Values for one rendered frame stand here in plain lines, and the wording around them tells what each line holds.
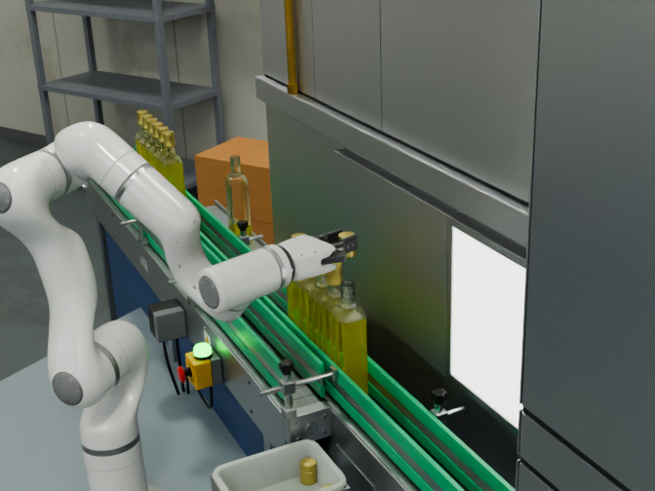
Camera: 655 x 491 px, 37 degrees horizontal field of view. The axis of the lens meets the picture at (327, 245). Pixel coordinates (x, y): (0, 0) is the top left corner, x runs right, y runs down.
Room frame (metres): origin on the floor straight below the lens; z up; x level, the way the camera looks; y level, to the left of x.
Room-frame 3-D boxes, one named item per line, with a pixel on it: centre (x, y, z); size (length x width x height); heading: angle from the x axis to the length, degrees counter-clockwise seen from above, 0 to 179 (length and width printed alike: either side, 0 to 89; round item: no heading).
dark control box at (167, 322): (2.30, 0.43, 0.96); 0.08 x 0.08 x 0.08; 25
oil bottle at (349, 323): (1.75, -0.04, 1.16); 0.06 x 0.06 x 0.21; 26
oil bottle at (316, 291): (1.86, 0.01, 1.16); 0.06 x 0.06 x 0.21; 26
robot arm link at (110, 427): (1.74, 0.46, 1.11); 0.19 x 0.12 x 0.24; 157
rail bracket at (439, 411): (1.55, -0.22, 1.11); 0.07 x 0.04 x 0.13; 115
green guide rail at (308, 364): (2.53, 0.39, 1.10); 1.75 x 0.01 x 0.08; 25
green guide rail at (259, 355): (2.50, 0.46, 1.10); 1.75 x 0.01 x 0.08; 25
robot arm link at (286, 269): (1.64, 0.10, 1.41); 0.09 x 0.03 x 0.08; 41
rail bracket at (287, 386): (1.69, 0.07, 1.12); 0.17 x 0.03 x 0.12; 115
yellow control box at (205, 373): (2.05, 0.31, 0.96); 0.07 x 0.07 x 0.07; 25
